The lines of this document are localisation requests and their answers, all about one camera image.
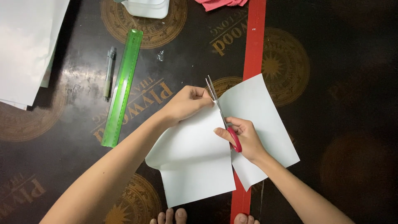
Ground white plastic container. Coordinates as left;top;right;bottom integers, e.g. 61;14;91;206
113;0;170;19

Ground person's left hand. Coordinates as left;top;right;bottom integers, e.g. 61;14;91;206
162;85;215;127

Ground pink cloth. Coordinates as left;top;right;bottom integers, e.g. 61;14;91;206
195;0;249;12

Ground red-handled scissors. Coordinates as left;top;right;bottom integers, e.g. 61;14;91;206
205;75;243;153

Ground person's right hand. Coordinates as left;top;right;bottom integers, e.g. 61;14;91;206
214;117;268;163

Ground red tape strip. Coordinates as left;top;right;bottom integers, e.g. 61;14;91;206
230;0;267;224

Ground pale green sheet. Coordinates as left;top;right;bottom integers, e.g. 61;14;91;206
40;47;57;88

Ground person's left foot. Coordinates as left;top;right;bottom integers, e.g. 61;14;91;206
150;208;188;224

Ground stack of white paper sheets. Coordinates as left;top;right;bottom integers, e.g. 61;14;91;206
0;0;71;110

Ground white paper sheet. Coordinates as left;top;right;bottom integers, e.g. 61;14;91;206
145;73;301;208

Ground green plastic ruler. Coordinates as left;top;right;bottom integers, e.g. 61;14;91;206
101;29;144;148

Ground person's right foot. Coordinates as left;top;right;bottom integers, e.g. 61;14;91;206
233;213;260;224

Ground person's foot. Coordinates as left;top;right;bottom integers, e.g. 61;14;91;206
233;213;260;224
150;208;188;224

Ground clear grey pen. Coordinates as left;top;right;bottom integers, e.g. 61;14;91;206
103;47;116;102

